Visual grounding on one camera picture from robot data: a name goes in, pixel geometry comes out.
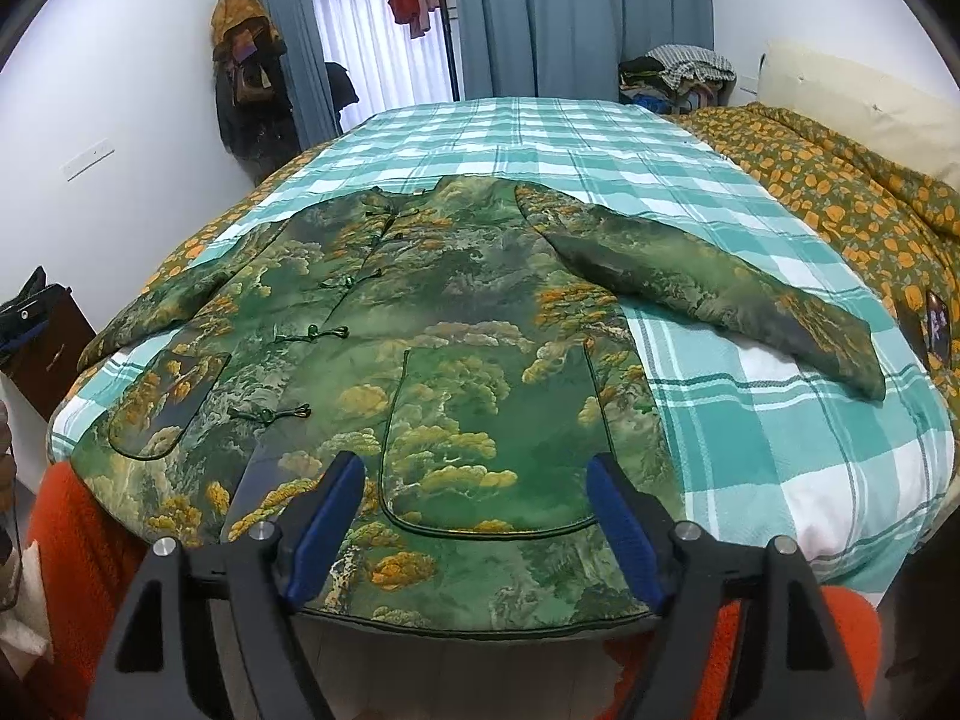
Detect blue curtain left panel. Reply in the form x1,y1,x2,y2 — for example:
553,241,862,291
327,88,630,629
259,0,342,148

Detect white wall switch plate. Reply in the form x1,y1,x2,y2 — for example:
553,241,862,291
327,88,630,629
62,140,114,182

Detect dark wooden dresser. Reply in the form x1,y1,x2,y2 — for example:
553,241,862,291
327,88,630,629
2,294,94,421

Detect blue curtain panel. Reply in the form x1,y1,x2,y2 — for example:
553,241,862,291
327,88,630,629
259,0,342,148
455,0,715,101

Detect cream bed headboard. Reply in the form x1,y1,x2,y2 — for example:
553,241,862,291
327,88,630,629
757,43,960,187

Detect small card on quilt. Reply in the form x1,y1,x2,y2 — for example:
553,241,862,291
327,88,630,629
924,289,952,369

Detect green landscape print padded jacket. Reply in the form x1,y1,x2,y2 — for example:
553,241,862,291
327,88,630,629
70,174,889,641

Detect coats hanging on rack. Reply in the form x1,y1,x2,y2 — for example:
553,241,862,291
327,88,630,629
212,0,301,184

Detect orange floral green quilt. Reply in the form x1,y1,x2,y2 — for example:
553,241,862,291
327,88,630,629
73,101,960,407

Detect teal white plaid bed sheet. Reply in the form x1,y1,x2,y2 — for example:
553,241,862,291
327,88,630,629
49,99,953,631

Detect pile of clothes by bed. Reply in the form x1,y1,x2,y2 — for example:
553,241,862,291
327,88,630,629
619,44,737,115

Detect black item on dresser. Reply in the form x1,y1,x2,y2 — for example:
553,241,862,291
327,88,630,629
0,266,71,361

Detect blue curtain right panel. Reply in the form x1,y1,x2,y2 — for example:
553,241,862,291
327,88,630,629
455,0,715,101

